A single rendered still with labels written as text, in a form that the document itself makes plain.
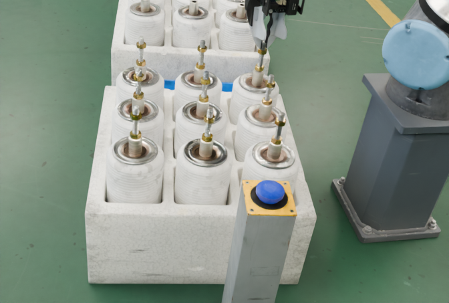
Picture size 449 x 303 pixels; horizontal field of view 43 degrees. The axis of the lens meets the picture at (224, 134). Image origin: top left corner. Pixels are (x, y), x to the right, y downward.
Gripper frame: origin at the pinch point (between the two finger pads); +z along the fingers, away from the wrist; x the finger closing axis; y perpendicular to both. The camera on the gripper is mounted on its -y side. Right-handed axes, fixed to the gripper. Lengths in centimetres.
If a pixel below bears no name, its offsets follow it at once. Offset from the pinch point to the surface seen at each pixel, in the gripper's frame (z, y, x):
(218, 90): 10.1, 1.2, -8.6
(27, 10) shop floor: 34, -92, -42
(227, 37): 13.8, -27.4, 3.7
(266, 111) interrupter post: 7.7, 13.1, -3.2
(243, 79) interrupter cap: 9.2, -0.6, -2.6
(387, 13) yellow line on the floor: 35, -77, 88
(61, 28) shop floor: 34, -78, -32
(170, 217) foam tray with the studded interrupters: 17.2, 26.6, -24.7
